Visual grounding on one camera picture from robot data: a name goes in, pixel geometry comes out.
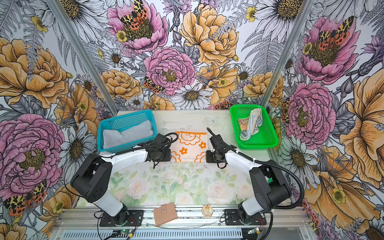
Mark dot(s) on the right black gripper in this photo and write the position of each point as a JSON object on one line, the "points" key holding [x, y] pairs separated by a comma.
{"points": [[208, 159]]}

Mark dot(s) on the aluminium front rail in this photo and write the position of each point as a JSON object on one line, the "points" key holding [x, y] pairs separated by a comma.
{"points": [[89, 224]]}

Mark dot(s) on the striped grey patterned towel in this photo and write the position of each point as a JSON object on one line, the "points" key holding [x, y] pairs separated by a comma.
{"points": [[250, 126]]}

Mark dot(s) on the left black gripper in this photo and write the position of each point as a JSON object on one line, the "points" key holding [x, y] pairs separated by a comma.
{"points": [[167, 158]]}

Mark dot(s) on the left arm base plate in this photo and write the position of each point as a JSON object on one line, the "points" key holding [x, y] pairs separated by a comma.
{"points": [[129, 218]]}

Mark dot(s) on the brown leather wallet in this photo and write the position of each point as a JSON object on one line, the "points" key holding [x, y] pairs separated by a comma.
{"points": [[164, 214]]}

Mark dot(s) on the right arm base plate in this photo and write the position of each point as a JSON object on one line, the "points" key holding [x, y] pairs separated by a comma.
{"points": [[236, 217]]}

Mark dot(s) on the orange patterned white towel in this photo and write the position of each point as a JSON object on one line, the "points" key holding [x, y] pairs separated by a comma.
{"points": [[190, 147]]}

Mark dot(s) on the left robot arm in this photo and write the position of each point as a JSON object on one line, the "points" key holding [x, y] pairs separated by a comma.
{"points": [[92, 179]]}

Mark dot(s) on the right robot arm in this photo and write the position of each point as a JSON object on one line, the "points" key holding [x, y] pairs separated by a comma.
{"points": [[269, 185]]}

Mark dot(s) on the teal plastic basket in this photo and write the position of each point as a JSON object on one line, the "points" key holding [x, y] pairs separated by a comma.
{"points": [[124, 122]]}

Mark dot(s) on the green plastic basket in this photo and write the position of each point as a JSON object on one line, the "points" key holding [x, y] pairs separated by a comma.
{"points": [[264, 139]]}

